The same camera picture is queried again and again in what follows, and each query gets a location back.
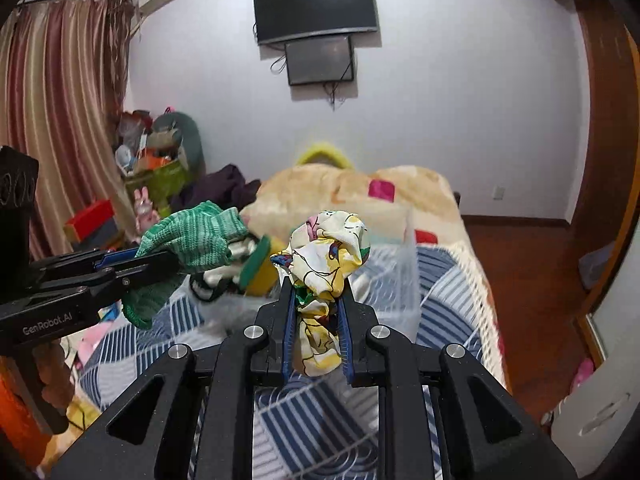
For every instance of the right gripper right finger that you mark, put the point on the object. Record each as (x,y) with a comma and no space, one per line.
(442,414)

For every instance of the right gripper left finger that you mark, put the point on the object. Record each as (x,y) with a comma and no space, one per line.
(190,414)

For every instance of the black strap bag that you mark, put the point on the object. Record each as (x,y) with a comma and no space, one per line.
(210,289)

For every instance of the green knitted cloth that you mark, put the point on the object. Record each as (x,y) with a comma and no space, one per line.
(199,237)

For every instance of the clear plastic storage box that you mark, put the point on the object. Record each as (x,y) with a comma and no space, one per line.
(387,282)

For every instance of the yellow green sponge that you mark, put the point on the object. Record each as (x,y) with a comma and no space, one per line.
(258,275)

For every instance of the floral yellow fabric scrunchie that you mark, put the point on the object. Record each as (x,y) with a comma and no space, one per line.
(320,256)

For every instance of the white cloth pouch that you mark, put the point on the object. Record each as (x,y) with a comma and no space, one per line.
(231,272)

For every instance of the orange sleeve forearm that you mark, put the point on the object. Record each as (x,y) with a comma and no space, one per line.
(17,422)

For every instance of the red box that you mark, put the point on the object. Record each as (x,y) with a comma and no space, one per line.
(86,222)

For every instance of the white wardrobe door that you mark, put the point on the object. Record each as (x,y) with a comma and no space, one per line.
(597,426)

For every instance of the pink rabbit doll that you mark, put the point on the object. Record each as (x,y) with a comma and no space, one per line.
(146,215)

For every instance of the blue white patterned blanket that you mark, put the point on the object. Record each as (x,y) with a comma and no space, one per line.
(316,426)

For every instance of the green cardboard box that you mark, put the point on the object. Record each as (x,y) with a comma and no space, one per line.
(162,183)

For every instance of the green dinosaur plush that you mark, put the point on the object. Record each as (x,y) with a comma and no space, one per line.
(175,134)

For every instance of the dark purple clothing pile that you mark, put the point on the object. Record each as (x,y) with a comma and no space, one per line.
(225,188)

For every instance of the striped pink curtain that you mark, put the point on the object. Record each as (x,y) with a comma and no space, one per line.
(64,67)

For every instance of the beige fleece blanket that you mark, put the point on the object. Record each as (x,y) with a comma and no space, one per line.
(287,199)

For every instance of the yellow plush headboard item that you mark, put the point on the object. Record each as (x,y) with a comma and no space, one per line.
(326,154)

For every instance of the brown wooden door frame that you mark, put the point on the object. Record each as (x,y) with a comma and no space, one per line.
(606,209)

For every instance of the small black wall screen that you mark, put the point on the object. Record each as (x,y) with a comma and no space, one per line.
(321,60)

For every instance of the wall mounted black television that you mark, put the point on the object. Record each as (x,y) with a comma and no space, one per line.
(283,20)

